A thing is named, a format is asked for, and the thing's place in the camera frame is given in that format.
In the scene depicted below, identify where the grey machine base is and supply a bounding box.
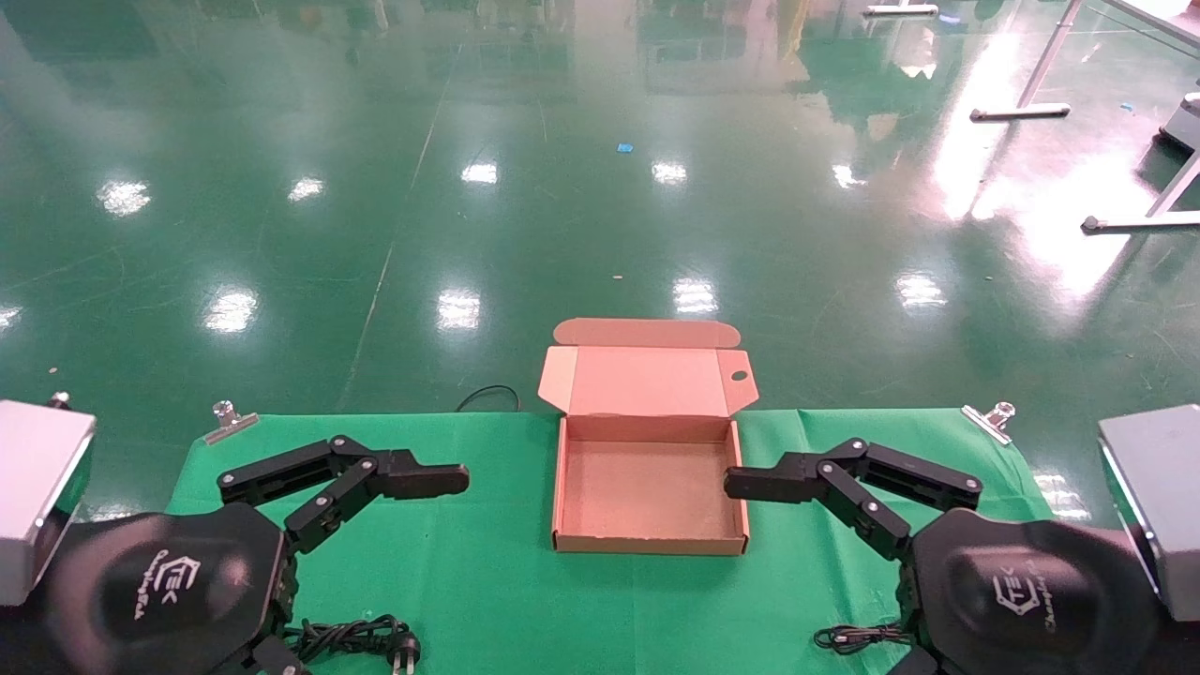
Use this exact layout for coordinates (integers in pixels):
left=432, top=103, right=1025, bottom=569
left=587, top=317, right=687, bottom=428
left=1158, top=92, right=1200, bottom=156

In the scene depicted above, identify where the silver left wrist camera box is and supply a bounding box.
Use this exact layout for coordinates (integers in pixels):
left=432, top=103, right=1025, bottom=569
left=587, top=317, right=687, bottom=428
left=0, top=392, right=98, bottom=607

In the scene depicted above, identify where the green table cloth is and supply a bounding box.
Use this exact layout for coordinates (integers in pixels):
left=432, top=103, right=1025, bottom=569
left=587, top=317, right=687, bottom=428
left=164, top=408, right=1060, bottom=675

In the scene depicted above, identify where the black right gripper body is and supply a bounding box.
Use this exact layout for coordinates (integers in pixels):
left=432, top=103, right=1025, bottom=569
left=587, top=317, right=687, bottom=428
left=900, top=506, right=1163, bottom=675

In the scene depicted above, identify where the open brown cardboard box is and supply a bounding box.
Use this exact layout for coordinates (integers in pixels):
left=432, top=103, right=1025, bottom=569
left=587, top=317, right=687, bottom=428
left=537, top=318, right=760, bottom=556

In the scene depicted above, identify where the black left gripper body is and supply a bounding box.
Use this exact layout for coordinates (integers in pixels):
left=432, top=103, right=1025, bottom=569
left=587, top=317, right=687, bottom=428
left=42, top=503, right=299, bottom=675

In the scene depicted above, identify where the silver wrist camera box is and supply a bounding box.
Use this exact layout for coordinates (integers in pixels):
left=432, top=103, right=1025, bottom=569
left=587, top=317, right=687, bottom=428
left=1097, top=403, right=1200, bottom=624
left=0, top=392, right=98, bottom=607

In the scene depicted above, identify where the white table top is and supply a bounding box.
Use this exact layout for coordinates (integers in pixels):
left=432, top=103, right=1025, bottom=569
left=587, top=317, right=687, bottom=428
left=1106, top=0, right=1200, bottom=48

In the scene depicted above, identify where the black wired computer mouse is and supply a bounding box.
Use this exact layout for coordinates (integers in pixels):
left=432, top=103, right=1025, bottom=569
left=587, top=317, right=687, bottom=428
left=814, top=624, right=915, bottom=655

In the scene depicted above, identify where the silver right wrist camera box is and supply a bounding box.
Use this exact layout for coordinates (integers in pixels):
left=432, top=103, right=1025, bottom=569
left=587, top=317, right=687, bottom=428
left=1097, top=403, right=1200, bottom=624

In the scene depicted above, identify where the black power cable with plug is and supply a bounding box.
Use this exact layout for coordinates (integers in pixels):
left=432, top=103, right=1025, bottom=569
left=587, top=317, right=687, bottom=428
left=281, top=614, right=421, bottom=675

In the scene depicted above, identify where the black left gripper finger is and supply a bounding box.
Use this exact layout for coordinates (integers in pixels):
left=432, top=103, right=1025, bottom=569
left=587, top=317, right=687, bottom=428
left=246, top=637, right=312, bottom=675
left=217, top=435, right=470, bottom=556

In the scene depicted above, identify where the metal cloth clip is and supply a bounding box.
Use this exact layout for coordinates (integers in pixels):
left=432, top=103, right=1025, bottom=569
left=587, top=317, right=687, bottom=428
left=962, top=401, right=1016, bottom=445
left=204, top=400, right=260, bottom=445

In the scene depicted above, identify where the black cable on floor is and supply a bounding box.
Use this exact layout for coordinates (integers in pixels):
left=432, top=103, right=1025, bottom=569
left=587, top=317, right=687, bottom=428
left=457, top=385, right=519, bottom=413

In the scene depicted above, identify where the grey metal table leg frame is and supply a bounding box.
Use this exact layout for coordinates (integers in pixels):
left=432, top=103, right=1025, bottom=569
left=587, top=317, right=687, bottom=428
left=1081, top=150, right=1200, bottom=235
left=970, top=0, right=1088, bottom=123

